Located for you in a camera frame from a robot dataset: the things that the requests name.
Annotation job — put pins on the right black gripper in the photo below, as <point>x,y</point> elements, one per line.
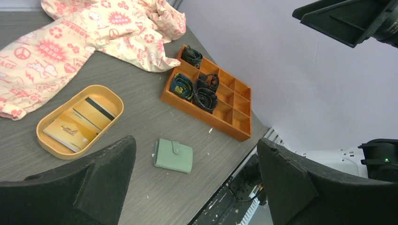
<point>352,21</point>

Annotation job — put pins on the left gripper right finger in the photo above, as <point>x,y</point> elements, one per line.
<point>300,191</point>

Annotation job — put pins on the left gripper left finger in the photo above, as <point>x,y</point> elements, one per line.
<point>88,191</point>

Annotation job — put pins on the yellow oval tray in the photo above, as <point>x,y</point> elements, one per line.
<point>99,93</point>

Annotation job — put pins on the green card holder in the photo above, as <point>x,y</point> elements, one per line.
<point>173,156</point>

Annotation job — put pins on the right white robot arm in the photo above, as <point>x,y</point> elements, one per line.
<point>380,157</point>

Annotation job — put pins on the gold card black stripe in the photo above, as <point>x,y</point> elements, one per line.
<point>94,112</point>

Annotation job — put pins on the orange compartment organizer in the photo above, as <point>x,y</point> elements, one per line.
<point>233,113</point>

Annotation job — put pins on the rolled dark tie front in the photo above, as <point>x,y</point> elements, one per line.
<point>204,97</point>

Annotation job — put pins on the rolled dark tie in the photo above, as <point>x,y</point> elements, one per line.
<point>182,86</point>
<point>204,97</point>
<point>192,56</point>

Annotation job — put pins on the rolled brown tie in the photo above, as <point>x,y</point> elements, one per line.
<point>212,81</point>

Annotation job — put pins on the rolled dark tie back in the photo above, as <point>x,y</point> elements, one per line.
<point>192,56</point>

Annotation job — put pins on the pink patterned garment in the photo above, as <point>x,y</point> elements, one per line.
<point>36,66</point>

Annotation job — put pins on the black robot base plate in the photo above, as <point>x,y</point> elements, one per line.
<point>235,202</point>

